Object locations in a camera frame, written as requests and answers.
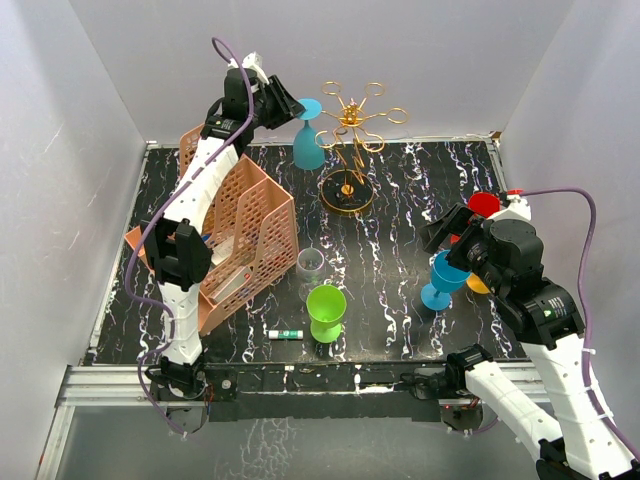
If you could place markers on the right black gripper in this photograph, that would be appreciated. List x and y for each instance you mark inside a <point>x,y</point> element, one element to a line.
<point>458,220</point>

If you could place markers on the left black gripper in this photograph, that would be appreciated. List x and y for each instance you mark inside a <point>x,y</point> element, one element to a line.
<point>288,107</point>

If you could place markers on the red wine glass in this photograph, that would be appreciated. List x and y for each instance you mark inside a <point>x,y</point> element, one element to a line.
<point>484,204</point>

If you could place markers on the blue wine glass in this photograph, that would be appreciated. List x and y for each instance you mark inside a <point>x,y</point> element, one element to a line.
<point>445,279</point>

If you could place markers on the cyan wine glass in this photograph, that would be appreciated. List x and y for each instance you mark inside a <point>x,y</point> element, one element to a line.
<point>307,155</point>

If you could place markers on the yellow wine glass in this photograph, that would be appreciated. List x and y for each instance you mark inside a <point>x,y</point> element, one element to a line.
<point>477,285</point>

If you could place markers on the gold wire glass rack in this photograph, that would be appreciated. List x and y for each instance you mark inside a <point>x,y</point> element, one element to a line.
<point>347,190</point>

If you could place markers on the clear wine glass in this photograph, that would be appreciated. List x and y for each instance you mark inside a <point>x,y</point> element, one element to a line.
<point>310,270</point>

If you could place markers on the green wine glass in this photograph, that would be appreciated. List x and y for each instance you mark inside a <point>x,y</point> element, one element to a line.
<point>326,306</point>

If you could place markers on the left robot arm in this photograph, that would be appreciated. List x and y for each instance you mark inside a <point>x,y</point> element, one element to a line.
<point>173,239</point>

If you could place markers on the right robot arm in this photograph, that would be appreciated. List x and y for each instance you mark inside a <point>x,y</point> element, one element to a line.
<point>579,440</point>

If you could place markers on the pink plastic file organizer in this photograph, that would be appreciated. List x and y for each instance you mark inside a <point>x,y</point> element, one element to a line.
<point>250,220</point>

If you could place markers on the silver box in organizer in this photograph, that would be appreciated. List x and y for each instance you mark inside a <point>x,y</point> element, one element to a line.
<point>234,281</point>

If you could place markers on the green white glue stick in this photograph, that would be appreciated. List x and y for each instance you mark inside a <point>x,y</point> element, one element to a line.
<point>285,335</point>

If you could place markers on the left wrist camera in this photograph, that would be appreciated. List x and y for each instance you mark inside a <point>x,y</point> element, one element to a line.
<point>252,61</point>

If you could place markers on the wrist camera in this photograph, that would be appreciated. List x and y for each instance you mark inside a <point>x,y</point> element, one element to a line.
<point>513,206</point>
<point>252,61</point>

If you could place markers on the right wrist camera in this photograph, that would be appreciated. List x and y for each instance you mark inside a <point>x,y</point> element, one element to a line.
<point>513,206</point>

